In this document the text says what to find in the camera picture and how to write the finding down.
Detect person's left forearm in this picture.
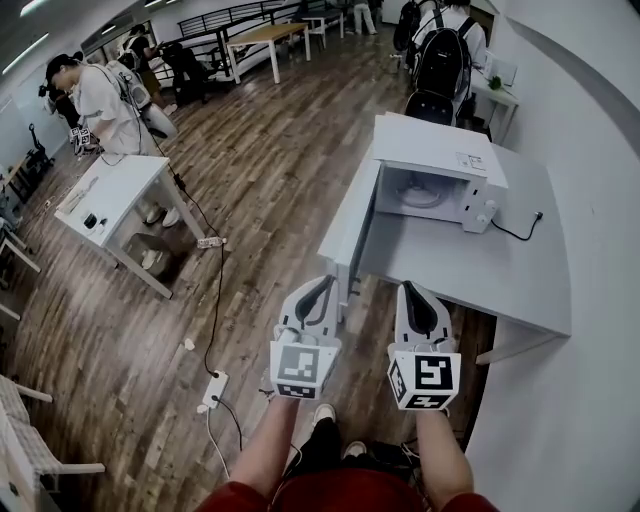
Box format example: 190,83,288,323
227,394,302,501

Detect person's black trousers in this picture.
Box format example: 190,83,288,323
292,416,419,479

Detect white microwave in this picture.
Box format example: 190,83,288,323
370,113,510,236

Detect glass microwave turntable plate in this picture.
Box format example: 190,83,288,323
393,180,445,211

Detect brown cardboard box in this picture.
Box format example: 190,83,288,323
123,232,177,282

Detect long black floor cable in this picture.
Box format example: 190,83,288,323
147,124,227,376

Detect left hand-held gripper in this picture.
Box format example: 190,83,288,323
268,274,343,402

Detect grey table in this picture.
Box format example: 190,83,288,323
335,142,574,366

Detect person's right forearm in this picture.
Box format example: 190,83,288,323
413,408,476,501

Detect black metal railing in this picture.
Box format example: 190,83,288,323
175,0,306,84

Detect wooden top table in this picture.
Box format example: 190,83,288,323
225,22,312,85

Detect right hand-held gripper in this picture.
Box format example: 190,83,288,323
387,279,463,413

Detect white desk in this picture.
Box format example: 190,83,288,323
469,49,521,146

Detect small white table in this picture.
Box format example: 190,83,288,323
301,10,346,50

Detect black backpack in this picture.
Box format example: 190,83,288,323
414,27,474,99
393,0,421,54

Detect white open box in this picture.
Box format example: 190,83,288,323
483,51,519,87

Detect black power cable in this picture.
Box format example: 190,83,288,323
489,209,547,243

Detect person's red shirt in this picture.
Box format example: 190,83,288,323
195,467,501,512

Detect black dotted chair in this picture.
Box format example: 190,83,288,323
403,88,460,130

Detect white microwave door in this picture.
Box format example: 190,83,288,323
317,157,383,282

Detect white floor cable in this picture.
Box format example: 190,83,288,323
197,404,236,482

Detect checkered cushion chair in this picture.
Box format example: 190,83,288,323
0,374,107,512

